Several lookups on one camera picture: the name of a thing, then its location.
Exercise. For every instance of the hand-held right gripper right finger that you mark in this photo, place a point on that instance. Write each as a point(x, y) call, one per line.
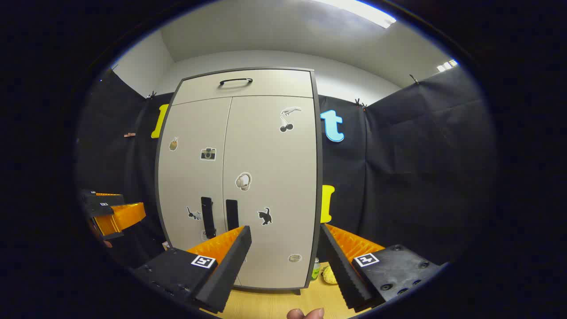
point(343, 274)

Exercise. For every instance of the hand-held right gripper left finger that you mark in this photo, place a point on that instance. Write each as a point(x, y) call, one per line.
point(226, 274)

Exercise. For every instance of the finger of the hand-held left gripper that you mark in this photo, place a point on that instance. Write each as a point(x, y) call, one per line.
point(99, 196)
point(126, 215)

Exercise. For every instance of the beige door camera sticker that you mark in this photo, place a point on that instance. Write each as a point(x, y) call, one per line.
point(190, 177)

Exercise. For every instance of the double-door shoe cabinet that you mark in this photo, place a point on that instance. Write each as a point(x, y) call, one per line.
point(320, 177)

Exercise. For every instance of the beige door headphones sticker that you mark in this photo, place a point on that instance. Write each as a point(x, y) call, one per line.
point(283, 177)

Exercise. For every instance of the beige cabinet drawer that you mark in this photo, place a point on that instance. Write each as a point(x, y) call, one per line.
point(274, 86)

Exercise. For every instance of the yellow bumpy object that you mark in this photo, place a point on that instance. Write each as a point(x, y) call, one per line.
point(330, 275)

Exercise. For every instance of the green bottle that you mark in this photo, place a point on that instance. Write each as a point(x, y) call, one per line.
point(315, 269)

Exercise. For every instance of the black backdrop cloth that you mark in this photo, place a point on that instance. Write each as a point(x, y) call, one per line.
point(412, 168)

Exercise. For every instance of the bright window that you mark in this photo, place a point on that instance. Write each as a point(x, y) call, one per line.
point(446, 65)

